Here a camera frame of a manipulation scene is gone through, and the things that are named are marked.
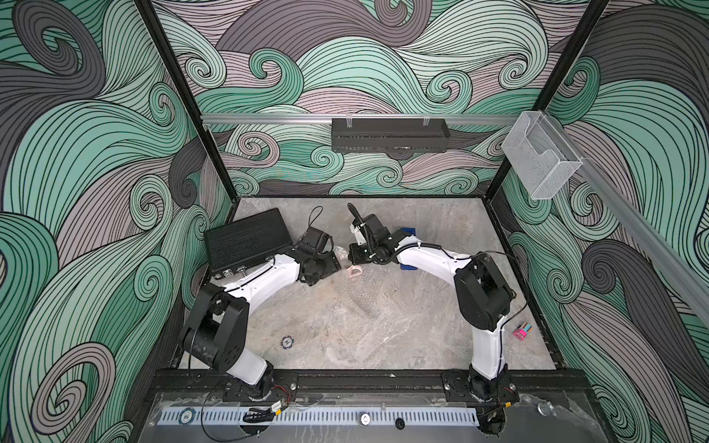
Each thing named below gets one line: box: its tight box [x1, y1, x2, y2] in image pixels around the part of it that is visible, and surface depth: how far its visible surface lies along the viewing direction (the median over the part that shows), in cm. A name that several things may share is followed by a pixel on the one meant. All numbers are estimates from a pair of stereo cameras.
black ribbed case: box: [204, 207, 293, 278], surface depth 101 cm
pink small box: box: [512, 322, 534, 342], surface depth 83 cm
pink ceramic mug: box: [347, 264, 363, 279], surface depth 90 cm
